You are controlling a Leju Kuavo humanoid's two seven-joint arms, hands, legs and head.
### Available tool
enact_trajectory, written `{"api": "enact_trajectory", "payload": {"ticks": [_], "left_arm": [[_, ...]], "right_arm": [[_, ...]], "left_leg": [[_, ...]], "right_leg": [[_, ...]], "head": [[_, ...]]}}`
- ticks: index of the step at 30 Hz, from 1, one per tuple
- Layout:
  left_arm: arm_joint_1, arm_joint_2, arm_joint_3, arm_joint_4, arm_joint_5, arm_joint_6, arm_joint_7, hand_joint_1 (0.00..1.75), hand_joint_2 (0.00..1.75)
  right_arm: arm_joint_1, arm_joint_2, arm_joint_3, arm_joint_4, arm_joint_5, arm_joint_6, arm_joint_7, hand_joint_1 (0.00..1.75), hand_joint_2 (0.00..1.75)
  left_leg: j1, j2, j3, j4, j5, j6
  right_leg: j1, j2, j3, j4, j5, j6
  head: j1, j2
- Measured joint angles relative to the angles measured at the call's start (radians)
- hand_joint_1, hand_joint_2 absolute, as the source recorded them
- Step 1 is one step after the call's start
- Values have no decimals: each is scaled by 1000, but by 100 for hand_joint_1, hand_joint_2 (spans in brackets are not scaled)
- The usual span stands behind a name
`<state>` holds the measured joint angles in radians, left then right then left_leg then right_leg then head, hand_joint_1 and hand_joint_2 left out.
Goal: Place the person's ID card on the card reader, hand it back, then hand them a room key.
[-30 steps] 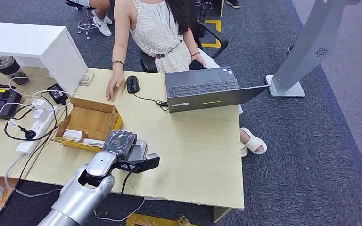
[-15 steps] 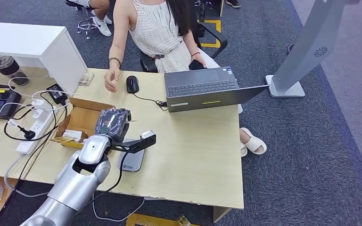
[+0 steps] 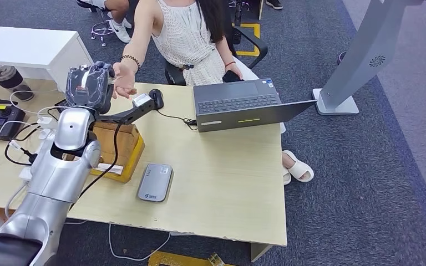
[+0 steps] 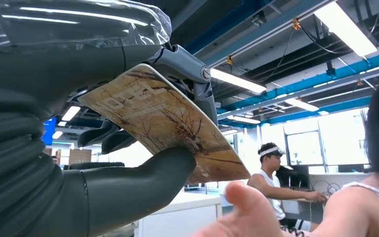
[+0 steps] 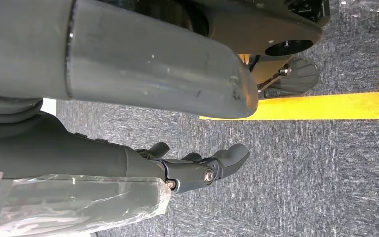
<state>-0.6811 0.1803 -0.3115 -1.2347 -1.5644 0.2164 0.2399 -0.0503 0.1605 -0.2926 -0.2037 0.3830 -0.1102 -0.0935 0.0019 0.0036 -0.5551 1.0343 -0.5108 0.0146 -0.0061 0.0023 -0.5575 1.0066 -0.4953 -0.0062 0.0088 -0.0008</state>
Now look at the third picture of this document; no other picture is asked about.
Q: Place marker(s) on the person's right hand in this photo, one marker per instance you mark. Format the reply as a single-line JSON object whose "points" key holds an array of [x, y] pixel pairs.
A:
{"points": [[124, 82]]}

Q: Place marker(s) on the person's left hand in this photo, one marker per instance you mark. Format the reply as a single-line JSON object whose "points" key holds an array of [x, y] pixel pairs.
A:
{"points": [[234, 69]]}

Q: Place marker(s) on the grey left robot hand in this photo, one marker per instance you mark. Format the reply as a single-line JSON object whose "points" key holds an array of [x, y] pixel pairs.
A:
{"points": [[88, 88]]}

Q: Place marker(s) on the dark smartphone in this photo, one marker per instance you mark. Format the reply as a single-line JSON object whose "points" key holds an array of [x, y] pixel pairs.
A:
{"points": [[230, 77]]}

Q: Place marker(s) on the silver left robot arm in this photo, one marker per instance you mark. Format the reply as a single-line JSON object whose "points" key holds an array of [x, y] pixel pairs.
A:
{"points": [[58, 176]]}

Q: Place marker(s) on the person's left forearm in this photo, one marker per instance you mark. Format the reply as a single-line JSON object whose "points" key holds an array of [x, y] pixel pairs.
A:
{"points": [[224, 51]]}

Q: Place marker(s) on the person's right forearm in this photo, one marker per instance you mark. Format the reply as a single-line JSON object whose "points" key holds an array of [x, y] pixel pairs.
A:
{"points": [[136, 46]]}

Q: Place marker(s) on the seated person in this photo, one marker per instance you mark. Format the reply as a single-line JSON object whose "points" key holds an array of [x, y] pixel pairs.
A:
{"points": [[187, 36]]}

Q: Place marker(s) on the person on stool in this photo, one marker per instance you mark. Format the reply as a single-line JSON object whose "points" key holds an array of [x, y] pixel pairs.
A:
{"points": [[117, 7]]}

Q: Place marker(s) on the white paper card sleeve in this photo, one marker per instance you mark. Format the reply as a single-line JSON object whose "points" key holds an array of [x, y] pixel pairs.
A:
{"points": [[110, 169]]}

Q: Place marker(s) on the grey card reader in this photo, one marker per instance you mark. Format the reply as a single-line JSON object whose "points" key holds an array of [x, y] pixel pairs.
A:
{"points": [[155, 183]]}

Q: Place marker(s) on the patterned card on floor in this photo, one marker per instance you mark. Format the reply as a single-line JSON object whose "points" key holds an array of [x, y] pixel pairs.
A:
{"points": [[216, 260]]}

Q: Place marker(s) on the clear plastic film wrap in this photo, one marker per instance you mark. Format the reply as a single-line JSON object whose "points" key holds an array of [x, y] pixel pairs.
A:
{"points": [[91, 82]]}

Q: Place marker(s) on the black power adapter brick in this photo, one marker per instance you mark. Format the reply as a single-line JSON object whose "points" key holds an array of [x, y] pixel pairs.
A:
{"points": [[60, 104]]}

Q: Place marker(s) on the grey open laptop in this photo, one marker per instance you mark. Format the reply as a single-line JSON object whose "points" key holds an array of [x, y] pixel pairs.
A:
{"points": [[235, 102]]}

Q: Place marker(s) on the black office chair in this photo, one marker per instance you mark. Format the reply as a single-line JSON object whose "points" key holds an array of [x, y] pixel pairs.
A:
{"points": [[251, 36]]}

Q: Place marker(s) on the black computer mouse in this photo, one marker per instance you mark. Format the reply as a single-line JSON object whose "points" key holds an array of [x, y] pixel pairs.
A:
{"points": [[158, 99]]}

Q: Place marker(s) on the white plug-in charger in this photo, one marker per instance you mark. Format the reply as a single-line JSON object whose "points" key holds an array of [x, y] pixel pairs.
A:
{"points": [[44, 133], [44, 120]]}

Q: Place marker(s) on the chrome stool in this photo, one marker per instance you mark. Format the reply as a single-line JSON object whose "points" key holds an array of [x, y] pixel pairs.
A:
{"points": [[102, 29]]}

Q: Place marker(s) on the open cardboard box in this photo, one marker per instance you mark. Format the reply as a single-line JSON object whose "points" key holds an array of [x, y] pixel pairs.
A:
{"points": [[128, 147]]}

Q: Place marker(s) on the white cabinet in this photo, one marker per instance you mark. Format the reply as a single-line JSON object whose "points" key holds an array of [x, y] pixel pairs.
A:
{"points": [[25, 47]]}

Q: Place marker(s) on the black shoe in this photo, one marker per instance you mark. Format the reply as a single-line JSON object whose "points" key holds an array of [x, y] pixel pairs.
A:
{"points": [[274, 3]]}

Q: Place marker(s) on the dark lidded coffee cup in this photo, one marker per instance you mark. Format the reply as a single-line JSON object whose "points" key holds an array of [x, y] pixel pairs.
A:
{"points": [[7, 78]]}

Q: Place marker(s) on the white power strip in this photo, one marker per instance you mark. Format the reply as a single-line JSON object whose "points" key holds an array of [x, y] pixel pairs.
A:
{"points": [[25, 173]]}

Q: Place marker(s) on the grey kiosk stand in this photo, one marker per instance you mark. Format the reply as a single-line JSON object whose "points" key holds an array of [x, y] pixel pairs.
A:
{"points": [[363, 55]]}

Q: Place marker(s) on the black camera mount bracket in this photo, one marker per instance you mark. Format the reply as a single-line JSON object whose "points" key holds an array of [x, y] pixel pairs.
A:
{"points": [[124, 115]]}

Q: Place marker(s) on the black stand post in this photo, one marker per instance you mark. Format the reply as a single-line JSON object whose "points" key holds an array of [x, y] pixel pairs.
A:
{"points": [[237, 35]]}

